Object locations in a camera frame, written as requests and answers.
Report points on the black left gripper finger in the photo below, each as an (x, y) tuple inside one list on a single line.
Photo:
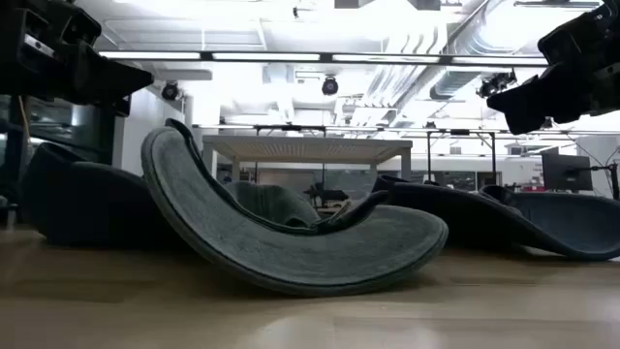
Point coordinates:
[(111, 80), (118, 107)]

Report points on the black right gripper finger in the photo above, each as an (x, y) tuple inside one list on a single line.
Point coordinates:
[(528, 102), (571, 112)]

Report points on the navy baseball cap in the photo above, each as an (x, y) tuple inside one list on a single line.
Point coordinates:
[(436, 218), (82, 203)]

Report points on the black background robot arm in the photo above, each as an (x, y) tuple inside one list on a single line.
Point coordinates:
[(324, 195)]

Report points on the black spotlight cluster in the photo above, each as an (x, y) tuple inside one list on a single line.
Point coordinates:
[(494, 85)]

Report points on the black round ceiling lamp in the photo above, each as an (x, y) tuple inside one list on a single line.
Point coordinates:
[(330, 86), (171, 91)]

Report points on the black computer monitor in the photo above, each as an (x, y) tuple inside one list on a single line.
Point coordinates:
[(567, 172)]

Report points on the dark glass partition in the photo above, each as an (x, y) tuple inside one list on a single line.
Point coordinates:
[(63, 131)]

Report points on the red box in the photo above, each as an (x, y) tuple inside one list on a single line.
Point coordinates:
[(533, 187)]

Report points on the long linear light strip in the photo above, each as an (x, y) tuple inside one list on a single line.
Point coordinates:
[(266, 56)]

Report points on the white perforated metal shelf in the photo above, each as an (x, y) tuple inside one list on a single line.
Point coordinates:
[(305, 148)]

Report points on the black ceiling rail fixture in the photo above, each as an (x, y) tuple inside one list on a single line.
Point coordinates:
[(557, 4)]

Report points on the silver ventilation duct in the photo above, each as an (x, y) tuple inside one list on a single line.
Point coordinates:
[(453, 83)]

